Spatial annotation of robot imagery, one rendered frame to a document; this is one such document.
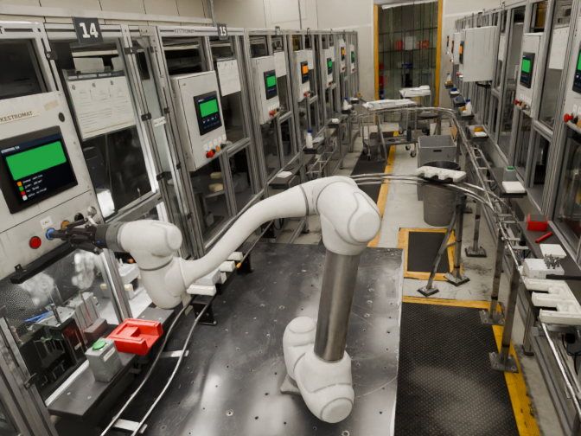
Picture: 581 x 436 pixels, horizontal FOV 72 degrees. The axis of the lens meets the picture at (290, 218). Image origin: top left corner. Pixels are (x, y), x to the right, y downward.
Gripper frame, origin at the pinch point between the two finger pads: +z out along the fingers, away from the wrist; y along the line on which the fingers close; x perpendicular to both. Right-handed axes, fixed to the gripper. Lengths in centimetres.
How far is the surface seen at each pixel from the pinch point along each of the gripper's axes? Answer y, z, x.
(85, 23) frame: 61, 5, -41
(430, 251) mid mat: -141, -121, -261
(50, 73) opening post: 46, 5, -20
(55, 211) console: 5.7, 4.2, -4.6
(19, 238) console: 3.3, 4.2, 9.8
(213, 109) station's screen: 19, 2, -118
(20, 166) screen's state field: 23.0, 1.9, 3.3
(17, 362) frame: -30.5, 5.2, 23.8
